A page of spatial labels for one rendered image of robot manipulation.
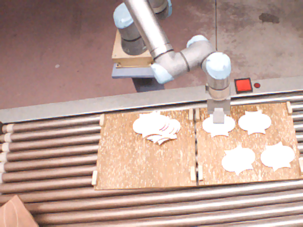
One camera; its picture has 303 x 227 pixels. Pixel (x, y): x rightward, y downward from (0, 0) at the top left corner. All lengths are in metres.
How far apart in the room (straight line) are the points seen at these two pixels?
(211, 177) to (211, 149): 0.12
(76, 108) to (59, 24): 2.11
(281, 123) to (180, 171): 0.47
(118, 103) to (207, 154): 0.49
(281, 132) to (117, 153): 0.69
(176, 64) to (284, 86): 0.63
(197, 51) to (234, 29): 2.02
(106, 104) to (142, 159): 0.36
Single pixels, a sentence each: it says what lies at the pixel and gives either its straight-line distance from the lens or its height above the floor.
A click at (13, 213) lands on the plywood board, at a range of 1.29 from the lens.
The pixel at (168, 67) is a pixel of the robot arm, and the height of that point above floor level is 1.32.
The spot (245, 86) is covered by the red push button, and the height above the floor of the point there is 0.93.
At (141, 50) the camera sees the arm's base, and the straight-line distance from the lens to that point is 1.56.
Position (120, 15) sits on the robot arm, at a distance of 1.46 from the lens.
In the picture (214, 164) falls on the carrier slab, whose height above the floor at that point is 0.94.
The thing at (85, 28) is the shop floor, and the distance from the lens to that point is 3.37.
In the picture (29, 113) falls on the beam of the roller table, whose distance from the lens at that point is 1.64.
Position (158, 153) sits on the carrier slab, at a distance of 1.27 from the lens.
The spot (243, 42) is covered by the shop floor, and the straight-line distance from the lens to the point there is 2.93.
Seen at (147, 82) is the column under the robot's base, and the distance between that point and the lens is 1.73.
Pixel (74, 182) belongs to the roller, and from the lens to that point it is 1.35.
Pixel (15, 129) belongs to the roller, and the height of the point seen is 0.91.
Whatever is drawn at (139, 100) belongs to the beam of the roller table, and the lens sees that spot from 1.45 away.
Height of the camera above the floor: 2.08
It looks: 61 degrees down
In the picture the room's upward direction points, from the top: 8 degrees counter-clockwise
